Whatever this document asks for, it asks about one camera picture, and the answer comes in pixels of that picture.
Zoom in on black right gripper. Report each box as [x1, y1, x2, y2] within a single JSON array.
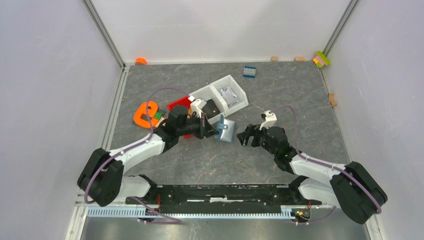
[[236, 121, 278, 158]]

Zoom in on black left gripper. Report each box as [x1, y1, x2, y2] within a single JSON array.
[[176, 112, 219, 139]]

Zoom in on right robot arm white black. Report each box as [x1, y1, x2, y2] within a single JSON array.
[[236, 124, 388, 224]]

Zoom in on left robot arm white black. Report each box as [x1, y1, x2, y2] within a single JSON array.
[[77, 105, 219, 207]]

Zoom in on red plastic bin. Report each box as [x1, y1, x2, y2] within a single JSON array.
[[167, 96, 192, 139]]

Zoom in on clear plastic packet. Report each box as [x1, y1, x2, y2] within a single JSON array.
[[219, 86, 240, 108]]

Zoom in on white plastic bin with packet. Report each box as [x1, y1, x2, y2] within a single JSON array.
[[209, 74, 249, 117]]

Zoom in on green toy brick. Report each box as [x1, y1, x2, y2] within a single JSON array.
[[153, 112, 163, 120]]

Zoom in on blue lego brick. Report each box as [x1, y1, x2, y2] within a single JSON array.
[[243, 66, 256, 78]]

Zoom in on orange letter e toy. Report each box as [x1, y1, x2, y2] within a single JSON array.
[[133, 101, 160, 129]]

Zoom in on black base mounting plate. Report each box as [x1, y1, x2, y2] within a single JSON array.
[[141, 184, 322, 214]]

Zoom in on curved wooden piece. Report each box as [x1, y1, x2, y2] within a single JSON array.
[[328, 92, 338, 108]]

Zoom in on orange round cap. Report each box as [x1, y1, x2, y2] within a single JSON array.
[[134, 57, 147, 65]]

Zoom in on green pink stacked bricks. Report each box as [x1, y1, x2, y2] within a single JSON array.
[[313, 51, 331, 69]]

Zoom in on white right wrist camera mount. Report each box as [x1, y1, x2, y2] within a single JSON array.
[[259, 110, 277, 130]]

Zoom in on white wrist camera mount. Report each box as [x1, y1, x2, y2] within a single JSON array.
[[259, 110, 277, 130], [188, 95, 207, 119]]

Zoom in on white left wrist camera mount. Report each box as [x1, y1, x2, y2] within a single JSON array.
[[188, 95, 207, 119]]

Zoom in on aluminium frame rail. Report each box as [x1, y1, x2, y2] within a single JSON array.
[[75, 184, 376, 220]]

